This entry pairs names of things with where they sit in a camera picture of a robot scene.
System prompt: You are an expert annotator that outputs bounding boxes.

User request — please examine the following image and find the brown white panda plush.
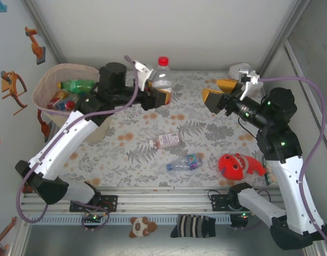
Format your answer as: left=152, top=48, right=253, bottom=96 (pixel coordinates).
left=129, top=216, right=158, bottom=239

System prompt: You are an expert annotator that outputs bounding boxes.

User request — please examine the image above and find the orange curved wall model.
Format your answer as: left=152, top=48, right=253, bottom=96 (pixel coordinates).
left=0, top=70, right=29, bottom=116

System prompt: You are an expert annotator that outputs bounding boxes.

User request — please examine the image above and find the clear bottle colourful label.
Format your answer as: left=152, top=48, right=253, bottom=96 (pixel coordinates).
left=166, top=154, right=204, bottom=173

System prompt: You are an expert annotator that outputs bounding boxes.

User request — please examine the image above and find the aluminium frame post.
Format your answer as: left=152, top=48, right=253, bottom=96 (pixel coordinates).
left=258, top=0, right=312, bottom=77
left=23, top=0, right=66, bottom=63

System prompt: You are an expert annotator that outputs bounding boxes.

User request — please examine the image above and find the slotted grey cable duct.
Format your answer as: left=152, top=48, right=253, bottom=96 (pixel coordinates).
left=29, top=214, right=233, bottom=226

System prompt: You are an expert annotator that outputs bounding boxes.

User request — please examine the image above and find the red shark plush toy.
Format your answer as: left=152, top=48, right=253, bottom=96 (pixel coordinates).
left=218, top=153, right=267, bottom=181

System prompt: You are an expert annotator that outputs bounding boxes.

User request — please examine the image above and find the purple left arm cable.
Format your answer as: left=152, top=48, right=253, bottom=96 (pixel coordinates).
left=16, top=55, right=140, bottom=231

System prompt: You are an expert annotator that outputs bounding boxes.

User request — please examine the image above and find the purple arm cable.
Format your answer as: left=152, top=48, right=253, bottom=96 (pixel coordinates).
left=258, top=76, right=327, bottom=245
left=16, top=55, right=140, bottom=231

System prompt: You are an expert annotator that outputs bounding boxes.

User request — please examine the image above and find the pink mesh bin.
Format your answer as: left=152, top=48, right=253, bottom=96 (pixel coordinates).
left=31, top=63, right=113, bottom=143

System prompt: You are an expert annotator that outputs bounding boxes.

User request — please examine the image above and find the pastel patterned cloth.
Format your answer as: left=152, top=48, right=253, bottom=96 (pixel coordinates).
left=262, top=156, right=278, bottom=185

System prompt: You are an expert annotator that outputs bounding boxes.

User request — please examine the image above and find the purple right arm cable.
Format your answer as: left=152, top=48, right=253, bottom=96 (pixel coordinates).
left=258, top=76, right=327, bottom=245

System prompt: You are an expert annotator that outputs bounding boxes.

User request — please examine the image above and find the small circuit board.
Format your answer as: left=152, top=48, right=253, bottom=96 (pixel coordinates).
left=229, top=213, right=251, bottom=229
left=81, top=212, right=103, bottom=228

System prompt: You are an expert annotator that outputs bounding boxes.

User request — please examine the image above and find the white pink tissue box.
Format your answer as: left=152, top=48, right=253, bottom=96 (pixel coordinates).
left=228, top=63, right=264, bottom=97

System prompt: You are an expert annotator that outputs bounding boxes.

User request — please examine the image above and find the green bottle yellow cap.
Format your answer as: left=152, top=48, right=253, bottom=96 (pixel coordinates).
left=57, top=78, right=96, bottom=93

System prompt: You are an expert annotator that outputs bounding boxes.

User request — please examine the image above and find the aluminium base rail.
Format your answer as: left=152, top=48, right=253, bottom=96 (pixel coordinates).
left=18, top=186, right=313, bottom=214

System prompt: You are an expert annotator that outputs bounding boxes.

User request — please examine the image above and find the bottle pink purple label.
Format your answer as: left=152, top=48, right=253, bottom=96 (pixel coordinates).
left=149, top=131, right=183, bottom=149

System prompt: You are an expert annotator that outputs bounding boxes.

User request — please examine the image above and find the floral tablecloth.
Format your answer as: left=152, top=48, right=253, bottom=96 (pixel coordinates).
left=52, top=70, right=272, bottom=189

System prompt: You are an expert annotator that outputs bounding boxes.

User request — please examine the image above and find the black white striped sock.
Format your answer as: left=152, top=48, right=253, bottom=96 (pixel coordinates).
left=170, top=214, right=217, bottom=239

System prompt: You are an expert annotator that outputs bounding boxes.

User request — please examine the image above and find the clear bottle red cap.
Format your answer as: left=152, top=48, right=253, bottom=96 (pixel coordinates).
left=151, top=55, right=173, bottom=94

